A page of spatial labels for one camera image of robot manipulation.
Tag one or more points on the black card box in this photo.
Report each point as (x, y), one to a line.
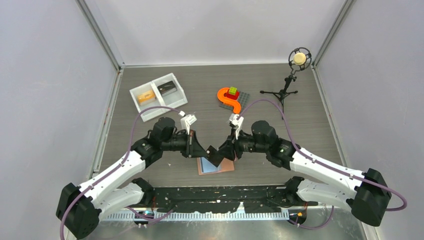
(167, 88)

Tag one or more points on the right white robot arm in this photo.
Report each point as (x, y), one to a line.
(364, 194)

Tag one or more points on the grey toy baseplate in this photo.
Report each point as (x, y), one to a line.
(242, 99)

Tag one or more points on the red toy brick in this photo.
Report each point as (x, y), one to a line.
(232, 97)

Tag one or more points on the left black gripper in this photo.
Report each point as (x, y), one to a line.
(192, 148)

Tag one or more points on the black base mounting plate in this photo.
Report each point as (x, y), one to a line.
(222, 199)

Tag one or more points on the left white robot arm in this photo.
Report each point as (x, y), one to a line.
(81, 207)

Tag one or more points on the black tripod mic stand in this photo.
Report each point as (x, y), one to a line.
(283, 93)

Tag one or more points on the pink leather card holder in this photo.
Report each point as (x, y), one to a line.
(206, 168)

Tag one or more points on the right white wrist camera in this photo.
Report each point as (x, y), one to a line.
(236, 122)

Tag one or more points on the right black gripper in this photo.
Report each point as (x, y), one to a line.
(227, 150)

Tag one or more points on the orange card box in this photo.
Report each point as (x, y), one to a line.
(146, 97)

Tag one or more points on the white two-compartment tray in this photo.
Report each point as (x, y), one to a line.
(154, 109)

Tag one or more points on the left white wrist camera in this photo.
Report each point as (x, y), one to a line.
(187, 120)

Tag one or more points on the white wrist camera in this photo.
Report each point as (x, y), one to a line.
(236, 122)
(187, 120)

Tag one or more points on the green toy brick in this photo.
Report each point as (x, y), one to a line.
(233, 91)

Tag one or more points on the aluminium frame rail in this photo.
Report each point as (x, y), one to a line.
(137, 213)

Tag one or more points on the orange S-shaped toy track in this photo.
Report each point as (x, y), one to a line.
(229, 101)

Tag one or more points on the microphone with shock mount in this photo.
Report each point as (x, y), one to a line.
(299, 59)

